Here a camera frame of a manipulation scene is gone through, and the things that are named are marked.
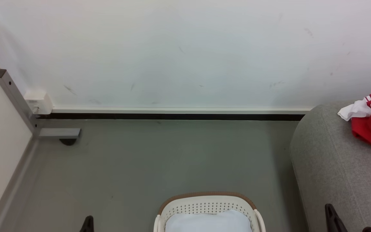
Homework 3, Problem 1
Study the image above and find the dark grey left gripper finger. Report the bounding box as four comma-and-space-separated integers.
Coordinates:
80, 215, 95, 232

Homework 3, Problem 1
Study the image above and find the pale blue folded garment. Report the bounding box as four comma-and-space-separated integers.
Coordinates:
165, 209, 253, 232

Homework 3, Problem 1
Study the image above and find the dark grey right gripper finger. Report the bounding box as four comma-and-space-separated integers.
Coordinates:
325, 203, 349, 232

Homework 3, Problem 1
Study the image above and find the grey metal frame leg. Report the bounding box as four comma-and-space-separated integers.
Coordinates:
0, 69, 81, 232

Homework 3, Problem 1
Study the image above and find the white wall outlet box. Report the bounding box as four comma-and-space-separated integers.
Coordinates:
24, 92, 53, 115

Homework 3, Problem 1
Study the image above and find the white plastic laundry basket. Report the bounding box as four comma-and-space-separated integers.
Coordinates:
153, 192, 266, 232

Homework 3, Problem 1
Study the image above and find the black and white baseboard strip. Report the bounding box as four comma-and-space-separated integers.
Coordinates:
39, 107, 313, 121

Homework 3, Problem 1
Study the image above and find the grey fabric sofa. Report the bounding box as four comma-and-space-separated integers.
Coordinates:
290, 101, 371, 232

